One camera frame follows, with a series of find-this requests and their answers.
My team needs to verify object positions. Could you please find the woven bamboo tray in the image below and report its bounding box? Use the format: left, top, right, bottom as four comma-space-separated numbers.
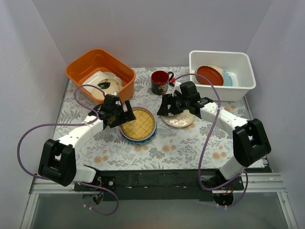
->
121, 109, 154, 140

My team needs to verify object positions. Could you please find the pink plate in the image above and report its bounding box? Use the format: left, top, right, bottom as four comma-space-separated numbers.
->
120, 107, 158, 141

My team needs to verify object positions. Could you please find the light blue plate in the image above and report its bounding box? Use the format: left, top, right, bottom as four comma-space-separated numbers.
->
121, 129, 157, 145

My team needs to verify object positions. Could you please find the white deep scalloped plate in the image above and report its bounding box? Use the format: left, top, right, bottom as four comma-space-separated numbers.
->
194, 67, 201, 84

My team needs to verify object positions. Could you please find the red-brown plastic plate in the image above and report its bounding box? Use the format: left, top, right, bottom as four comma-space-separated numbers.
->
196, 66, 224, 86

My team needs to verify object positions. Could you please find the cream and blue floral plate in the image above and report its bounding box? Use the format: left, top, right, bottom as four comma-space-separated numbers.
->
208, 65, 233, 86

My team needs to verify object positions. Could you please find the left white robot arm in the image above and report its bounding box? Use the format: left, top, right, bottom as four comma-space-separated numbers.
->
38, 94, 136, 191

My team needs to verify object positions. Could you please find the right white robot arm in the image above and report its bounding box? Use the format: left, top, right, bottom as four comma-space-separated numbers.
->
157, 81, 271, 191

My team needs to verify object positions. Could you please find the cream floral plate in bin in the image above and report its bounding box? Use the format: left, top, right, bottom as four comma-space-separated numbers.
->
104, 72, 122, 90

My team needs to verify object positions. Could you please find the white plastic bin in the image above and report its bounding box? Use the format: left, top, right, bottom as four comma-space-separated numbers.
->
189, 50, 257, 102

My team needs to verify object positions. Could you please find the orange plastic bin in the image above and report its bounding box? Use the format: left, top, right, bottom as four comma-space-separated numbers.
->
65, 48, 136, 105

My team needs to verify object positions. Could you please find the cream and green floral plate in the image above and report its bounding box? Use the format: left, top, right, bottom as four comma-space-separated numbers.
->
161, 110, 196, 128

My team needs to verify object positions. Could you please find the black and red mug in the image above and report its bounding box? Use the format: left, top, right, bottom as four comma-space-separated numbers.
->
151, 71, 174, 95

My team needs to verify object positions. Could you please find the cream plate with black motif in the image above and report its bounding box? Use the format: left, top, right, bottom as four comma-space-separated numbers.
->
92, 78, 121, 100

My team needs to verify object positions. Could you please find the dark teal scalloped plate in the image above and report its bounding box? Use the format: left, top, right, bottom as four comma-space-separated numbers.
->
121, 134, 155, 145

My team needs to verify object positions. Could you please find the floral patterned table mat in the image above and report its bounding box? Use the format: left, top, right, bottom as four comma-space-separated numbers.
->
58, 67, 252, 170

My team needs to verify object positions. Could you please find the white square dish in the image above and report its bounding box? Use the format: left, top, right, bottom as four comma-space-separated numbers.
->
83, 71, 109, 94

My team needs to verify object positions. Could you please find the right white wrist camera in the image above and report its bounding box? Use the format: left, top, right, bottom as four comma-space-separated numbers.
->
171, 81, 182, 97

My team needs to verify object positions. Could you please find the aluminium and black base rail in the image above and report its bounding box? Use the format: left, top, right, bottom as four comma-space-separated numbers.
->
28, 166, 297, 229

